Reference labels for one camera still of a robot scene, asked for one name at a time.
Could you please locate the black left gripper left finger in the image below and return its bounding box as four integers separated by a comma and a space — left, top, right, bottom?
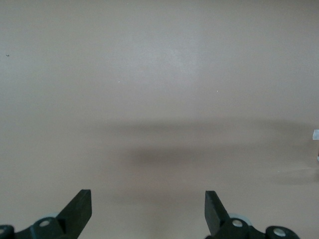
14, 189, 92, 239

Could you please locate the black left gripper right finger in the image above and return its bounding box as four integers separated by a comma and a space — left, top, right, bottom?
205, 191, 266, 239

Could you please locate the clear plastic egg box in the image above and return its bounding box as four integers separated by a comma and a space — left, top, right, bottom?
313, 128, 319, 163

